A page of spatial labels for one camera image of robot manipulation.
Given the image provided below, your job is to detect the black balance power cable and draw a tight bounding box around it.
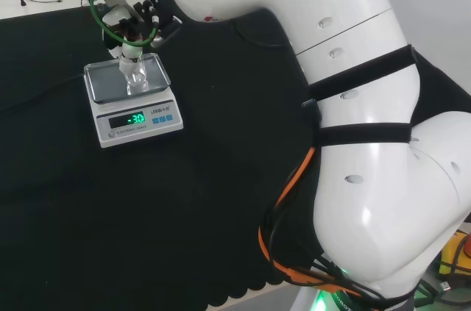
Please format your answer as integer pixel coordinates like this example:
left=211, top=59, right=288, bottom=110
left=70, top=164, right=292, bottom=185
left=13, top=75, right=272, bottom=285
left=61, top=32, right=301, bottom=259
left=0, top=72, right=88, bottom=114

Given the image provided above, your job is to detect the black cable bundle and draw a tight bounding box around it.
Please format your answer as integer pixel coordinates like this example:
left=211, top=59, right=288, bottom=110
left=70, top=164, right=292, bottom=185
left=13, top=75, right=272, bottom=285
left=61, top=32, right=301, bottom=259
left=261, top=163, right=417, bottom=308

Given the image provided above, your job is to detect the small clear glass beaker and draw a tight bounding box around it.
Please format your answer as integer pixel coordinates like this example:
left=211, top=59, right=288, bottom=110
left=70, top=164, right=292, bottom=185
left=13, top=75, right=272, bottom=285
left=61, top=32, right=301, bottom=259
left=117, top=54, right=151, bottom=98

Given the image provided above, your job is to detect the black bench cloth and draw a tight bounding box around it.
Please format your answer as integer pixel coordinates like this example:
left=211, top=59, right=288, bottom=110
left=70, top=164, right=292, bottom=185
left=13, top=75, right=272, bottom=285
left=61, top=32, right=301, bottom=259
left=0, top=5, right=471, bottom=310

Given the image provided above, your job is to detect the orange cable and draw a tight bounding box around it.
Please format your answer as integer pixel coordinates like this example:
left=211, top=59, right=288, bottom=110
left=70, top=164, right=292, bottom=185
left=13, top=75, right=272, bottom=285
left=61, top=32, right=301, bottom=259
left=258, top=146, right=371, bottom=299

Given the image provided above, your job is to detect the green cable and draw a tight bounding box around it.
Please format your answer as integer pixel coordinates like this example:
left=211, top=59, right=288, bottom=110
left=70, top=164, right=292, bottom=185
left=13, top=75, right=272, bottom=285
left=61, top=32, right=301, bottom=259
left=89, top=0, right=163, bottom=48

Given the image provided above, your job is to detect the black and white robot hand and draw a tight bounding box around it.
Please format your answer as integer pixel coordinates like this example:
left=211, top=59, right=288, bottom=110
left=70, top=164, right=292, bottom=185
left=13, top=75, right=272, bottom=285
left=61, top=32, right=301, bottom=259
left=101, top=0, right=183, bottom=79

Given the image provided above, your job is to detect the white electronic balance steel pan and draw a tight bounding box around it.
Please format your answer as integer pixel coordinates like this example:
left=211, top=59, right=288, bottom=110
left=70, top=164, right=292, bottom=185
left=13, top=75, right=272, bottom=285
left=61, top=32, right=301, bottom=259
left=83, top=52, right=185, bottom=149

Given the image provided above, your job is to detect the yellow stop button box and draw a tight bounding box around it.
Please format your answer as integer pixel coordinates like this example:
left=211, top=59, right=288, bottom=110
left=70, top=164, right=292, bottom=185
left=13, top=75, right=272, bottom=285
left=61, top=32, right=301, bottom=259
left=439, top=230, right=471, bottom=279

